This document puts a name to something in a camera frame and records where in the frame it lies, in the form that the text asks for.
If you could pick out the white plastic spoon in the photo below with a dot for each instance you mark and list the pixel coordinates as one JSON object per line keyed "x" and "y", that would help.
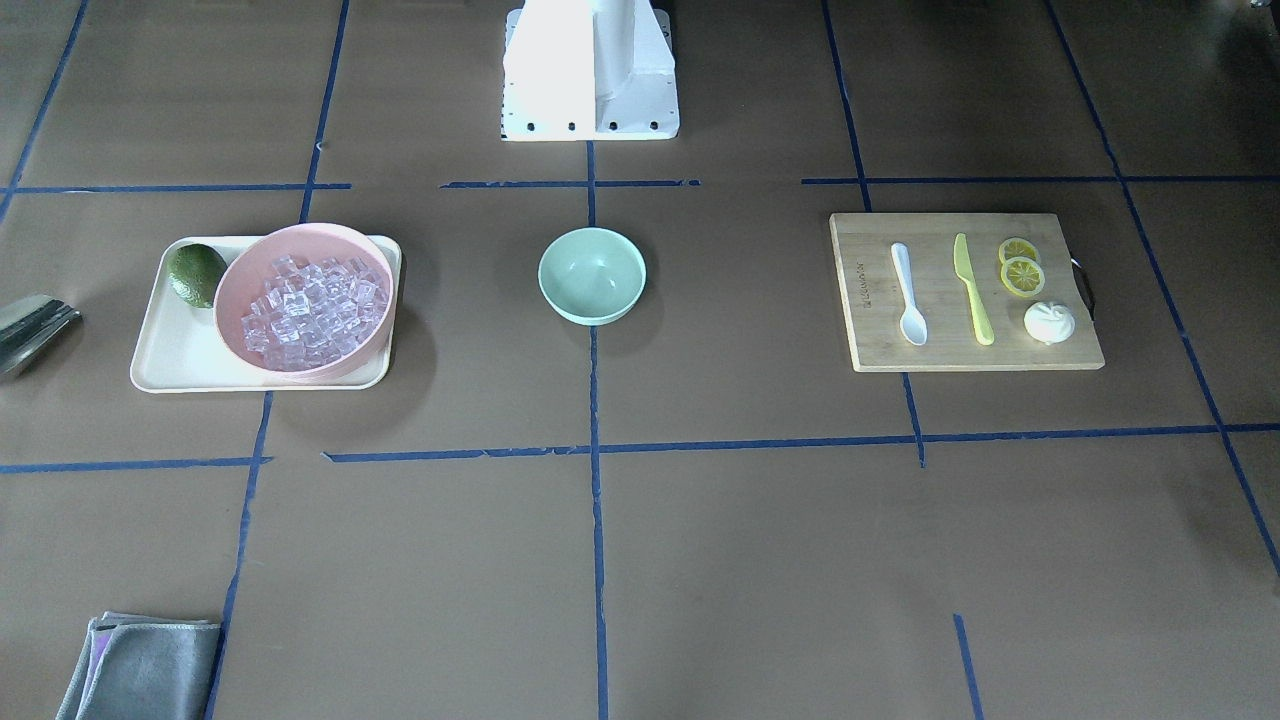
{"x": 912, "y": 325}

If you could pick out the green ceramic bowl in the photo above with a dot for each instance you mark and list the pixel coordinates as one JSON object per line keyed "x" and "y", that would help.
{"x": 592, "y": 276}

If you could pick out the pile of clear ice cubes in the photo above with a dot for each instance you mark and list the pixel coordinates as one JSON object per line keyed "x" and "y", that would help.
{"x": 314, "y": 314}

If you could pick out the pink bowl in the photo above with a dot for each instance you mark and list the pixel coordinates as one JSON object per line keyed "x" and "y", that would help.
{"x": 245, "y": 281}

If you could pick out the metal ice scoop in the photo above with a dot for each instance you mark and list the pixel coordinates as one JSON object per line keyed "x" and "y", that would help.
{"x": 30, "y": 325}

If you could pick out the bamboo cutting board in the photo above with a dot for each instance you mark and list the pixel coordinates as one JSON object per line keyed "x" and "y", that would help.
{"x": 873, "y": 305}

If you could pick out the yellow plastic knife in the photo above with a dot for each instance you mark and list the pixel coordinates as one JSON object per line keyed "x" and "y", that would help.
{"x": 983, "y": 331}

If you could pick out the upper lemon slice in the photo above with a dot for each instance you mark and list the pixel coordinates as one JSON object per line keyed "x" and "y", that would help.
{"x": 1018, "y": 247}

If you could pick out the lemon slice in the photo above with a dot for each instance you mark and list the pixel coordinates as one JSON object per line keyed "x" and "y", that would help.
{"x": 1023, "y": 277}
{"x": 1018, "y": 247}

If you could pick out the lower lemon slice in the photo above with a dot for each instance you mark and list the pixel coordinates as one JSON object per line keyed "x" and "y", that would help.
{"x": 1023, "y": 277}

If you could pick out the white steamed bun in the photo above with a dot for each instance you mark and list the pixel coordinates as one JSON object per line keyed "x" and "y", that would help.
{"x": 1050, "y": 323}

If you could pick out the green lime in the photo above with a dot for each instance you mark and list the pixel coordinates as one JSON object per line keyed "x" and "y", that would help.
{"x": 194, "y": 272}

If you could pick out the cream plastic tray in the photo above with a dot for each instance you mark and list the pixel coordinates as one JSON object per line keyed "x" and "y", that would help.
{"x": 179, "y": 347}

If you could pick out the grey folded cloth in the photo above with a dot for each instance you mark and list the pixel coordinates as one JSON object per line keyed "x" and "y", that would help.
{"x": 138, "y": 667}

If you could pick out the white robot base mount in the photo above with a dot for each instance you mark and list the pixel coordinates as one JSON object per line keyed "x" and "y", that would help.
{"x": 577, "y": 71}

